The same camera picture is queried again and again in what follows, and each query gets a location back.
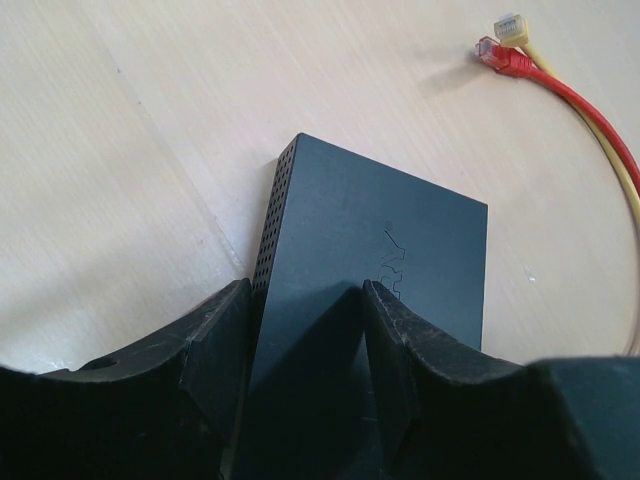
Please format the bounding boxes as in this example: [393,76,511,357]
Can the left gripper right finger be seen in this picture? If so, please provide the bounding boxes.
[363,281,639,479]

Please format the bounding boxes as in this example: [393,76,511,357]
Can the yellow short patch cable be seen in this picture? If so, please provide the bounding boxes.
[492,12,640,357]

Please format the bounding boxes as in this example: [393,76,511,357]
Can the black network switch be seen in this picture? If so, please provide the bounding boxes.
[232,134,488,479]

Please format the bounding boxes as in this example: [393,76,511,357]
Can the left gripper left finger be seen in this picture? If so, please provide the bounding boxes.
[1,279,251,479]

